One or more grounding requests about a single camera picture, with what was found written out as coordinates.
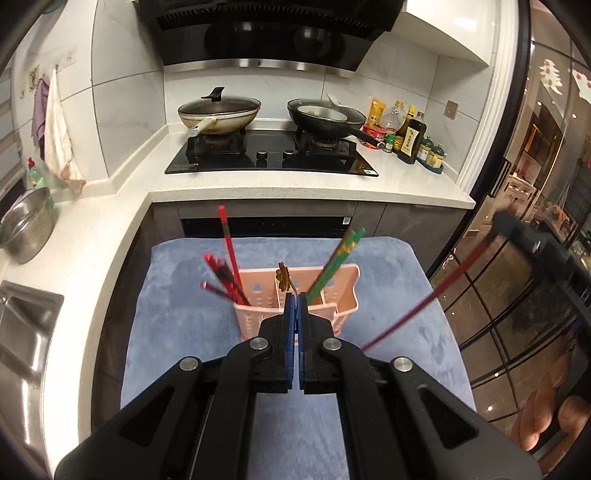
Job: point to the white hanging towel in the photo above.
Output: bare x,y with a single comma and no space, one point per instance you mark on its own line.
57,134

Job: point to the bright red chopstick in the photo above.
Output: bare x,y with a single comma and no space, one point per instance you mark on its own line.
221,272

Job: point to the steel sink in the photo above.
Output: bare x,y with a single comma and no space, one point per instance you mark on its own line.
23,332

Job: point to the dark red chopstick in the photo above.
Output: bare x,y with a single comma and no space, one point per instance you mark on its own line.
217,290
231,279

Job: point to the steel colander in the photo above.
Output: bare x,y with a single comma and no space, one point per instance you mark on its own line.
25,226

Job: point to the glass sliding door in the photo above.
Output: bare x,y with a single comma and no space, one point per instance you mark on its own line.
517,161

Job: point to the white kitchen countertop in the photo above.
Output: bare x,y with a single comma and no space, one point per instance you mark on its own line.
277,189

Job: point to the blue fleece mat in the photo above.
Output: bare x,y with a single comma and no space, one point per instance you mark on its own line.
184,332

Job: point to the green condiment jar set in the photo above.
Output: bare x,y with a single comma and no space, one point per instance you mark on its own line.
434,157

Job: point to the gold wall socket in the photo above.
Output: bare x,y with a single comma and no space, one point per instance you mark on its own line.
451,109

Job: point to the gold flower spoon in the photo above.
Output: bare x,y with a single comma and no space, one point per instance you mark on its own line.
282,273

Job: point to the purple hanging cloth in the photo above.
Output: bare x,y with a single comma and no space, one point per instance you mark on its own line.
39,110

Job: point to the black gas stove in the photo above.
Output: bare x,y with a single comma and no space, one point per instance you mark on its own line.
272,159

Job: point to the green chopstick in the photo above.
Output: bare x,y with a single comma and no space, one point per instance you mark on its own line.
339,261
348,256

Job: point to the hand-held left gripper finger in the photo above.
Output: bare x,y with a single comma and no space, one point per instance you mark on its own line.
300,350
292,350

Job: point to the person's right hand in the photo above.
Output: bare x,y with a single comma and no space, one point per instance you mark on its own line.
545,415

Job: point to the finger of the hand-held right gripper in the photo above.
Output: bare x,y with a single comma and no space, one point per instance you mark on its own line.
531,240

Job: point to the red patterned chopstick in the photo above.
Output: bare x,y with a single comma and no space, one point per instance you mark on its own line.
228,249

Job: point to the maroon chopstick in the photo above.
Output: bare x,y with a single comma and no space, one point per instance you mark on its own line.
415,309

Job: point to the white tree window decal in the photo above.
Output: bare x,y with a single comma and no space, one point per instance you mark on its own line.
551,76
582,83

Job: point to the black range hood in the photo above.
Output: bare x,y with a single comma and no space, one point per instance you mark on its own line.
258,32

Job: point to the white spatula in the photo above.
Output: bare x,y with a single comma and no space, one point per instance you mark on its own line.
336,102

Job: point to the red instant noodle cup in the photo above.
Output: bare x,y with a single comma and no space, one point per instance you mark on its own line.
374,134

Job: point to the built-in dark oven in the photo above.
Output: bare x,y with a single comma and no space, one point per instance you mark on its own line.
268,226

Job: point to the green dish soap bottle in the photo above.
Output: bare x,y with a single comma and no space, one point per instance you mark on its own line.
39,180

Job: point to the small green bottle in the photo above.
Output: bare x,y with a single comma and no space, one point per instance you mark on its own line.
389,144

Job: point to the yellow cap bottle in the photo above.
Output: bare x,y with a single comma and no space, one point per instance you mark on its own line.
410,113

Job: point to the dark soy sauce bottle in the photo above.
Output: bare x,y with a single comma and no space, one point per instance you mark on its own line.
412,141

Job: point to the wok with glass lid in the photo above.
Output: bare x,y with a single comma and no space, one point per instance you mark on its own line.
217,113

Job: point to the black frying pan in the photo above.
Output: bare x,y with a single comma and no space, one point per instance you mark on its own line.
323,122

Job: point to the clear oil bottle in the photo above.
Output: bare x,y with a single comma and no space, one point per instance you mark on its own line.
393,120

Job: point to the pink perforated utensil holder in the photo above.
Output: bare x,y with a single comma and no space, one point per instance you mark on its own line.
341,300

